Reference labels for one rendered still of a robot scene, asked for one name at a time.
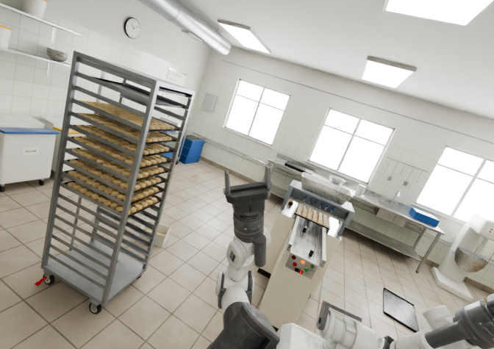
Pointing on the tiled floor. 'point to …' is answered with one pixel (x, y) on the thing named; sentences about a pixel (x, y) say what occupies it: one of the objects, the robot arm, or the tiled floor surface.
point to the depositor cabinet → (278, 236)
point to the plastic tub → (157, 234)
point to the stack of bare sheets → (400, 310)
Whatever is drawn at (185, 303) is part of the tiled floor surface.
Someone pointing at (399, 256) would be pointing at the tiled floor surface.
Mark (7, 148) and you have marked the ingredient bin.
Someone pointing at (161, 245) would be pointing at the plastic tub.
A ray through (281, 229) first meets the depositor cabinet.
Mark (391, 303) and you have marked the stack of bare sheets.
